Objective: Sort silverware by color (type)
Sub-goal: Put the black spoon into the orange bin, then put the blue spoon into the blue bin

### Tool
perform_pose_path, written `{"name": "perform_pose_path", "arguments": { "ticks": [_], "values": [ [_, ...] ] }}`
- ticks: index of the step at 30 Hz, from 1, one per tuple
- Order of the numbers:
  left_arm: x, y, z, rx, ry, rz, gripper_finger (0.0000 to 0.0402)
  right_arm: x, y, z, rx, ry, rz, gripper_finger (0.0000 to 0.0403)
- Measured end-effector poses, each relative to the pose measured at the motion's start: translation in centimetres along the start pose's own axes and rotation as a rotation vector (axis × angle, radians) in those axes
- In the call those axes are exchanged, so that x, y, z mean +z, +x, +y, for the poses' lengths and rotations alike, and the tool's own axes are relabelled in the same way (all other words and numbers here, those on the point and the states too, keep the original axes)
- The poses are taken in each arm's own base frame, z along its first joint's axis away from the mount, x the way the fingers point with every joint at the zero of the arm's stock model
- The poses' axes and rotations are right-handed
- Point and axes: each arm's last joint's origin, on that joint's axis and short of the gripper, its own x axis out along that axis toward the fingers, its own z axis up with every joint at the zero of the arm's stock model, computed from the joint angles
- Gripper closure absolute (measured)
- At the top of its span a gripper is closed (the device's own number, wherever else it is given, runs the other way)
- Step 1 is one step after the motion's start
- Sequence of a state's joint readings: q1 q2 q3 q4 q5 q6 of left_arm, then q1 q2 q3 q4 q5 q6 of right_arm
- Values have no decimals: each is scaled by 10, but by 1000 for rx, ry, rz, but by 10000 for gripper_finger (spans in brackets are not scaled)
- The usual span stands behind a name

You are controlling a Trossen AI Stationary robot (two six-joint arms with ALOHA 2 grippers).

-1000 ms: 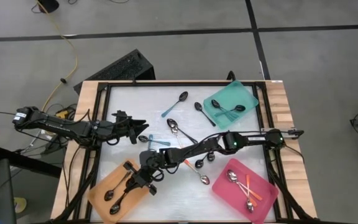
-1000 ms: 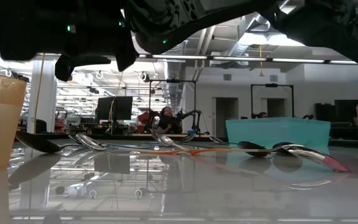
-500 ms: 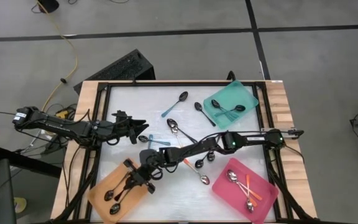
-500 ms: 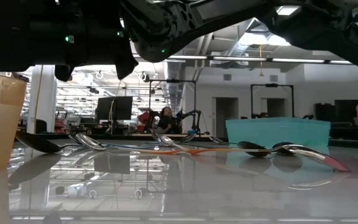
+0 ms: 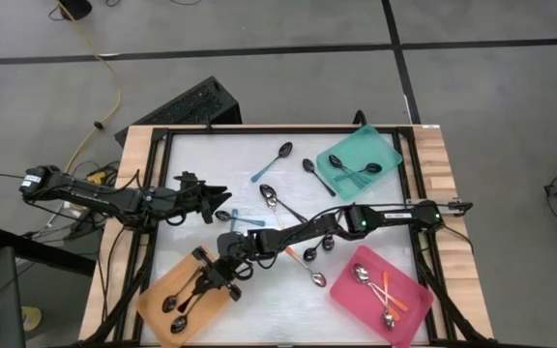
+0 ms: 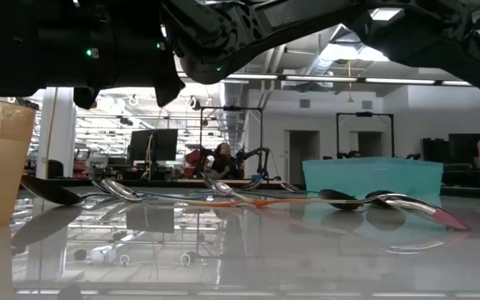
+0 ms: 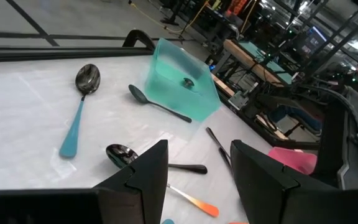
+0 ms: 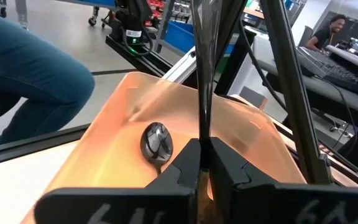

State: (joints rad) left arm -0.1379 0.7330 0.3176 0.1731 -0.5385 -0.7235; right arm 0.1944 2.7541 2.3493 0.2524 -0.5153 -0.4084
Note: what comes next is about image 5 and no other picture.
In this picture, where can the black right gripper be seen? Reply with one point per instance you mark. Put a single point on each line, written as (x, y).
(227, 270)

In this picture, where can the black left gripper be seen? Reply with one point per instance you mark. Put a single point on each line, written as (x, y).
(186, 198)

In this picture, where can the black metal spoon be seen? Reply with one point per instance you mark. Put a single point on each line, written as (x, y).
(178, 324)
(185, 305)
(169, 304)
(308, 165)
(328, 243)
(267, 190)
(309, 254)

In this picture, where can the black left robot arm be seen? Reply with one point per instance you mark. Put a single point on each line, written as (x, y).
(95, 195)

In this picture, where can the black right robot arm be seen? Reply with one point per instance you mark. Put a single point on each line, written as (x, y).
(394, 215)

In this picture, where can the orange plastic tray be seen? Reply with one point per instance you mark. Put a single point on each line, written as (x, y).
(162, 290)

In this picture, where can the white table mat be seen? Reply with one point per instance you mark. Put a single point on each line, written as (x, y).
(278, 309)

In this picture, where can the black perforated computer case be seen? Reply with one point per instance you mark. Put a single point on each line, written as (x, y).
(191, 104)

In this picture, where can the black floor beam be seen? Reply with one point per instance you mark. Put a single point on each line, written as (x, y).
(41, 251)

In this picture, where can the teal plastic tray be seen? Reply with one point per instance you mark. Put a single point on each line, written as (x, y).
(380, 145)

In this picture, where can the yellow disc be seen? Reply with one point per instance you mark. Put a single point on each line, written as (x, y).
(32, 319)

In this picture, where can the pink plastic tray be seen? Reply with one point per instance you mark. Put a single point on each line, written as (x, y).
(404, 328)

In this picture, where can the black round base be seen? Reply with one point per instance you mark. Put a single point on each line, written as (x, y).
(76, 7)

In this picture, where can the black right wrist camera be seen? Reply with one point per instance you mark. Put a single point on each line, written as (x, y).
(232, 241)

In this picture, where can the black aluminium table frame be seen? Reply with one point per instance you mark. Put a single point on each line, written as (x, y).
(283, 130)

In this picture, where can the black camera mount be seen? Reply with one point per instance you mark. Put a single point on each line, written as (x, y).
(359, 117)

